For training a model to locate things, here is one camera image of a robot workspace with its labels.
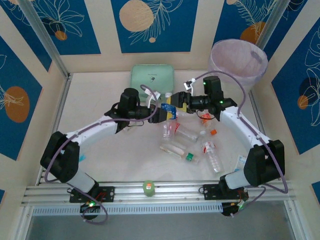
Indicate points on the white blue tissue packet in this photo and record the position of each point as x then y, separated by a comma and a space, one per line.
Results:
240, 162

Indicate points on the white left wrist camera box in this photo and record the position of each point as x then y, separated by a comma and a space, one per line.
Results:
151, 98

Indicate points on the small clear crushed bottle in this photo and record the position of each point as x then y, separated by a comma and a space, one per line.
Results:
168, 132

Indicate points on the translucent plastic bin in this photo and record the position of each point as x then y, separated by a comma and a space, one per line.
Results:
237, 62

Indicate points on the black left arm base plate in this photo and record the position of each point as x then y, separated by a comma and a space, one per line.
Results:
107, 193

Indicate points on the aluminium side rail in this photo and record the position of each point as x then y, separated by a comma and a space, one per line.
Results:
256, 110
61, 107

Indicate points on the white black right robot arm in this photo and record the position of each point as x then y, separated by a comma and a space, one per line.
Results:
240, 125

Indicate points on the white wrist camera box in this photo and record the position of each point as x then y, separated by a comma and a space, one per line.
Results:
151, 98
188, 84

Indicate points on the bottle green cap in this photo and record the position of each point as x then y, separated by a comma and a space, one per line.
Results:
190, 157

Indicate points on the mint green zip pouch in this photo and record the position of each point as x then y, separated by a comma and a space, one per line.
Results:
152, 80

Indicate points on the clear bottle barcode label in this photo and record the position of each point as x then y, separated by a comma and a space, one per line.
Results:
187, 135

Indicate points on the orange label plastic bottle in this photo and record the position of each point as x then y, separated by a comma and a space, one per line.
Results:
205, 118

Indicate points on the orange bottle cap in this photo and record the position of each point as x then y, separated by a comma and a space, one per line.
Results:
213, 132

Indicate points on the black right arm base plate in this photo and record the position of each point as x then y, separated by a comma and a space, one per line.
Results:
212, 191

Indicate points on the aluminium corner post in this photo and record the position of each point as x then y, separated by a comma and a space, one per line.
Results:
42, 32
271, 22

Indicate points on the black controller box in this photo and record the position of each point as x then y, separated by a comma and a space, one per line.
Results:
228, 210
87, 211

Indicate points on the green rounded device orange mark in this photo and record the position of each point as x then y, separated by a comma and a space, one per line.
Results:
148, 191

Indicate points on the blue label plastic bottle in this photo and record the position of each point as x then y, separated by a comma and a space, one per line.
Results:
167, 107

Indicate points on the white cap red label bottle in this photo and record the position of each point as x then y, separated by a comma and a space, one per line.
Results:
212, 157

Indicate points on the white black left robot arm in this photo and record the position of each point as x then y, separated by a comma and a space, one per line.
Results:
92, 128

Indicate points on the aluminium frame rail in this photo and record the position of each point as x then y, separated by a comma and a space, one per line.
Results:
175, 192

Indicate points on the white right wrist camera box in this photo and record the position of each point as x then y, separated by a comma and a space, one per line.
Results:
188, 84

